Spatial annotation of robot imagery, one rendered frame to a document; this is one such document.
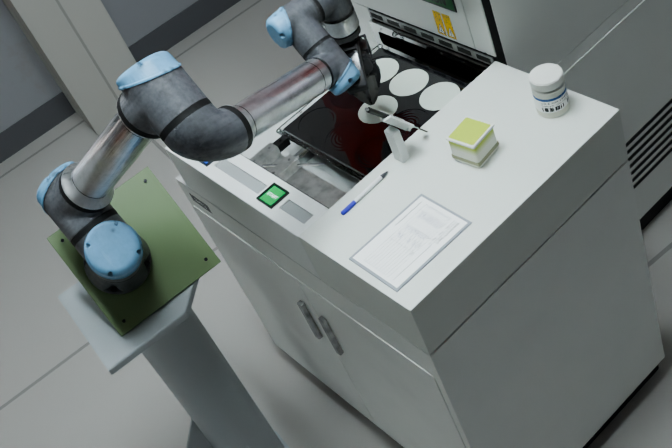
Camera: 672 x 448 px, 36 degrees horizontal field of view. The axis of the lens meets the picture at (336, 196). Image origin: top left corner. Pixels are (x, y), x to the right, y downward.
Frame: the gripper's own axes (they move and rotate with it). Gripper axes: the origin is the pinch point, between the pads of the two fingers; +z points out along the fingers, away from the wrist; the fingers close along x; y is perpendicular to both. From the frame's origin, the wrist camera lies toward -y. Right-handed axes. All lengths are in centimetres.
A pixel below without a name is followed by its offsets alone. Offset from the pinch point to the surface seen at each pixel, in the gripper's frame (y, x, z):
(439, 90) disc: 5.9, -15.5, 7.2
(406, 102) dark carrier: 5.1, -7.2, 7.2
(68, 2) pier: 167, 120, 39
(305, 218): -30.1, 18.1, 1.6
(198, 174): -3.2, 44.5, 3.3
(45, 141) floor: 165, 162, 98
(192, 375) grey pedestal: -31, 62, 41
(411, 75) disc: 14.7, -9.7, 7.2
